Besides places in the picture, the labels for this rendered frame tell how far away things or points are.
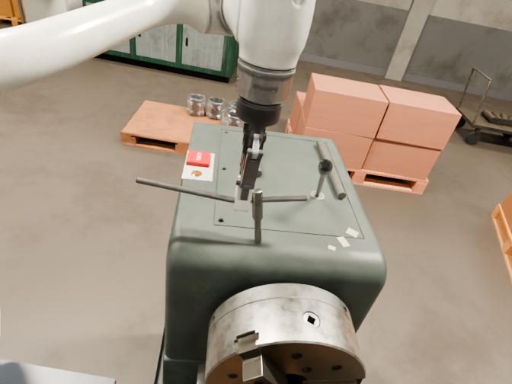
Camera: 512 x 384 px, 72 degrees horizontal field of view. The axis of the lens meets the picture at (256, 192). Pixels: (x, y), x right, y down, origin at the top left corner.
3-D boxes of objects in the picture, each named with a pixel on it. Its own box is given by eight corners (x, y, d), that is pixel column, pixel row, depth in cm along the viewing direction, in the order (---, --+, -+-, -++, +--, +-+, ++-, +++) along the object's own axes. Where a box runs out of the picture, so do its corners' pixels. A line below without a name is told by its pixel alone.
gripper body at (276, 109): (238, 83, 61) (232, 131, 66) (238, 103, 54) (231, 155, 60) (280, 89, 62) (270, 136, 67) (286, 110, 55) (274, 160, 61)
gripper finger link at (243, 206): (254, 181, 68) (254, 184, 67) (248, 209, 72) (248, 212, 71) (238, 180, 67) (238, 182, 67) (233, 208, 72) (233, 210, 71)
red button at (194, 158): (188, 155, 98) (188, 149, 97) (209, 158, 99) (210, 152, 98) (185, 168, 94) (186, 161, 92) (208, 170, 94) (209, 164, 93)
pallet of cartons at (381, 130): (285, 127, 412) (302, 54, 363) (401, 151, 412) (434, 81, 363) (280, 172, 332) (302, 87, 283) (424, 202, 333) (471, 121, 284)
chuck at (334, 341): (195, 370, 82) (227, 286, 64) (320, 383, 89) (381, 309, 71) (190, 413, 75) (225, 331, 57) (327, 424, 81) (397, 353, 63)
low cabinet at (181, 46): (245, 51, 634) (251, 2, 588) (230, 85, 488) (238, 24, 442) (135, 29, 629) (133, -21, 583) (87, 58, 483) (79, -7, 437)
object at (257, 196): (263, 238, 76) (262, 187, 71) (264, 243, 74) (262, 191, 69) (252, 238, 76) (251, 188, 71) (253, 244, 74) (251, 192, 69)
